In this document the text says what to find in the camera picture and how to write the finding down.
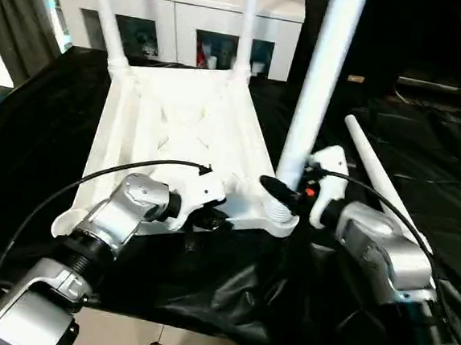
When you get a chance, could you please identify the white plastic table top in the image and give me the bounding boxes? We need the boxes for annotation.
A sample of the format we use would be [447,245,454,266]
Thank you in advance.
[49,55,313,262]

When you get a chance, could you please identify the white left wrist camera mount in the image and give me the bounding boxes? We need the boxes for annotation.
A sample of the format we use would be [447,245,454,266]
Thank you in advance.
[170,163,230,238]

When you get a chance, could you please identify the white plastic table leg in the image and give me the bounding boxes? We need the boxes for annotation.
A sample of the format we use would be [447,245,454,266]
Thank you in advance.
[263,0,370,233]
[232,0,263,84]
[333,114,447,257]
[80,0,140,78]

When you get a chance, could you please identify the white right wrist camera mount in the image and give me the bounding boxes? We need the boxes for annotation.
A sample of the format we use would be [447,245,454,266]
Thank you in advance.
[300,143,353,232]

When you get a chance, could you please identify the grey-brown curtain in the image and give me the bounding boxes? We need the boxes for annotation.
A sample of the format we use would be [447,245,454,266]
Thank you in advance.
[0,0,64,89]

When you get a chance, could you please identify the large black box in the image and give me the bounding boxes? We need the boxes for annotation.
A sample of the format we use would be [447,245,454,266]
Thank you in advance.
[290,0,461,105]

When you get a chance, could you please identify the light blue white panel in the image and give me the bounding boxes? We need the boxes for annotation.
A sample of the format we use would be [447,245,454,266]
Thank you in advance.
[31,0,77,53]

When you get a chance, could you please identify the white glass-door cabinet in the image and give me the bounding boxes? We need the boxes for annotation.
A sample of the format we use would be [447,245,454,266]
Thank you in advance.
[46,0,307,82]

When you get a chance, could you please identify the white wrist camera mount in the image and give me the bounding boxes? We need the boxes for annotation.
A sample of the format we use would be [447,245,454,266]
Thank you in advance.
[170,163,230,238]
[300,143,353,232]

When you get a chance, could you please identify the black plastic mat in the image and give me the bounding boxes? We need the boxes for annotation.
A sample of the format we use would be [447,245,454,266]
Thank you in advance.
[0,39,461,345]

